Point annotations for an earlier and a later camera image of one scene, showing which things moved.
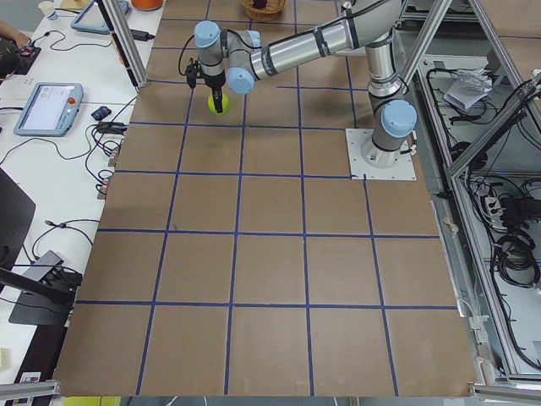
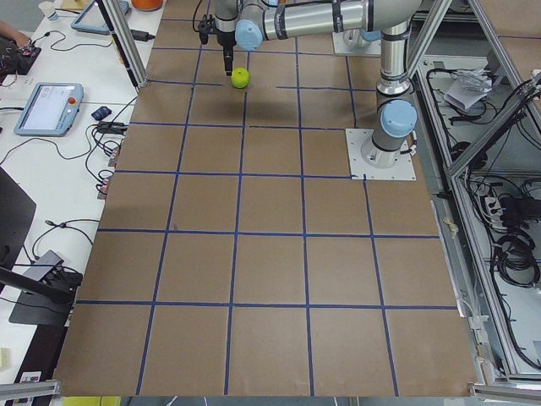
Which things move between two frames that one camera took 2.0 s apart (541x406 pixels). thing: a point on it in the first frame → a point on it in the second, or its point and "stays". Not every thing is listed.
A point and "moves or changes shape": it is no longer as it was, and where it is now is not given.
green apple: x=226 y=104 moves or changes shape
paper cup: x=47 y=8 stays
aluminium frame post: x=125 y=41 stays
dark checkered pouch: x=101 y=112 stays
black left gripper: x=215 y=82 → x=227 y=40
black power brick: x=140 y=35 stays
